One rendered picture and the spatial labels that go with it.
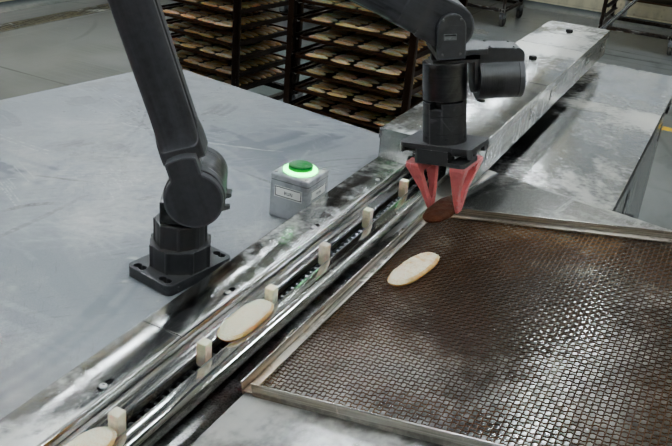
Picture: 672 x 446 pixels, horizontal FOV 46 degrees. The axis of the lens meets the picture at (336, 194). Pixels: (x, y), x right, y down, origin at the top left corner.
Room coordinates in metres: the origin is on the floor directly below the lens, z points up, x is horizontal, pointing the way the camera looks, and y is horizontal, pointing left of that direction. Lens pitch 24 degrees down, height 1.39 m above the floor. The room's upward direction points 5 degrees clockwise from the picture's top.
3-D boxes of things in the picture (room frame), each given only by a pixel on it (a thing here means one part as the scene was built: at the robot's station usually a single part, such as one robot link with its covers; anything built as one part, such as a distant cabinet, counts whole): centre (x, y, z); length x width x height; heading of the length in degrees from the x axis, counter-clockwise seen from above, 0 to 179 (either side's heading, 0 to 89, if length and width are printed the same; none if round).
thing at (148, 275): (0.96, 0.21, 0.86); 0.12 x 0.09 x 0.08; 145
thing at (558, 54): (1.87, -0.42, 0.89); 1.25 x 0.18 x 0.09; 154
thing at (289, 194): (1.17, 0.06, 0.84); 0.08 x 0.08 x 0.11; 64
